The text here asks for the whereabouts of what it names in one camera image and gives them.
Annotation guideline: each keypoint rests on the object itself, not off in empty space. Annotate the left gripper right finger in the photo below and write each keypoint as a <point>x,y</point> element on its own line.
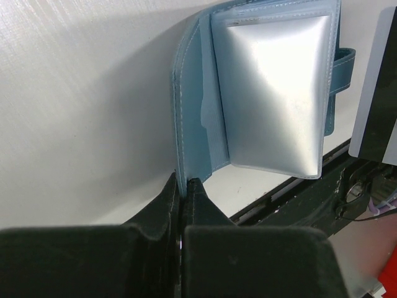
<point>221,259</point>

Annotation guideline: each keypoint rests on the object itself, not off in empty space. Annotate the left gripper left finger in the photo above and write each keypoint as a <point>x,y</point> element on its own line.
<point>137,258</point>

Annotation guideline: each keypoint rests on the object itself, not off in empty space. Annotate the blue card holder wallet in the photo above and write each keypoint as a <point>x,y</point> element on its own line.
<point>254,85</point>

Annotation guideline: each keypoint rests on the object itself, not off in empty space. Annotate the silver card with black stripe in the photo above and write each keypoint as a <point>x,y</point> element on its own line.
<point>374,133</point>

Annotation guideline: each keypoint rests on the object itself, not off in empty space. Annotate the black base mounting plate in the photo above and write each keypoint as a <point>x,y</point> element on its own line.
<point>340,196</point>

